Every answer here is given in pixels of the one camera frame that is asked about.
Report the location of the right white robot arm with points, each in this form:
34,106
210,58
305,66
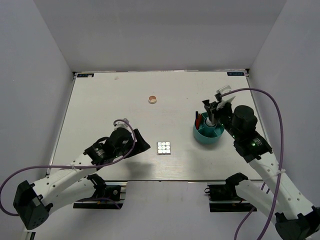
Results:
293,215

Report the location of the white lotion bottle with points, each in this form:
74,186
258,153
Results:
209,124

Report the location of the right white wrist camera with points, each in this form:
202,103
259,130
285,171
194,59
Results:
223,96

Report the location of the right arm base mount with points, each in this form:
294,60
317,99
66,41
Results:
222,201

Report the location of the teal round organizer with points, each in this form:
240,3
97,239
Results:
207,135

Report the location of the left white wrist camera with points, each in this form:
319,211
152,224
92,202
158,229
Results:
122,123

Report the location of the black squeeze tube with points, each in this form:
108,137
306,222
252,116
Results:
211,117

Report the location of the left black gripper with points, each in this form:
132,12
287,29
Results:
140,145

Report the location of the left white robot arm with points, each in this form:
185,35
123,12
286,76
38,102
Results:
35,202

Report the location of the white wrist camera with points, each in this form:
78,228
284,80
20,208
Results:
223,96
122,123

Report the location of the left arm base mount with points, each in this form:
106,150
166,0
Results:
112,198

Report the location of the clear eyeshadow palette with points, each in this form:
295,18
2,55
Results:
163,148

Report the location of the red lip gloss tube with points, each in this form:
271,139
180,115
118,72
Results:
197,127

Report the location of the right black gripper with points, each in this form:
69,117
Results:
213,106

